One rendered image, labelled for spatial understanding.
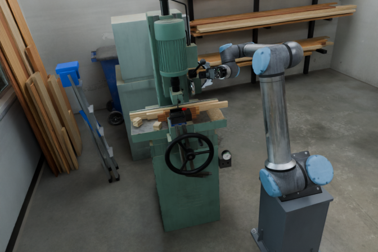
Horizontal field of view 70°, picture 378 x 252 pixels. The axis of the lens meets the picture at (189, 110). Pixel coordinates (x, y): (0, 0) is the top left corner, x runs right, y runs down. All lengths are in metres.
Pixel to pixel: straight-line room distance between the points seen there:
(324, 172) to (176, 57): 0.98
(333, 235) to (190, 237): 1.03
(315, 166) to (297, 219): 0.41
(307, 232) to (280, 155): 0.67
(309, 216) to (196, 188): 0.73
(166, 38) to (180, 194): 1.07
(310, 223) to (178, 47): 1.29
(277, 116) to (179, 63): 0.64
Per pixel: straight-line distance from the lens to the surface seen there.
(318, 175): 1.48
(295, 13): 4.18
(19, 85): 2.72
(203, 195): 2.04
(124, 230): 2.34
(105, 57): 3.31
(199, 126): 1.68
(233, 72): 1.75
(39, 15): 3.95
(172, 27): 1.53
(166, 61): 1.58
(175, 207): 2.07
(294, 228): 1.81
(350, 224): 2.46
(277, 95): 1.27
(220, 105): 1.83
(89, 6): 3.85
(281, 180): 1.40
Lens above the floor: 1.75
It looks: 27 degrees down
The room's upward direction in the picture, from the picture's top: 5 degrees counter-clockwise
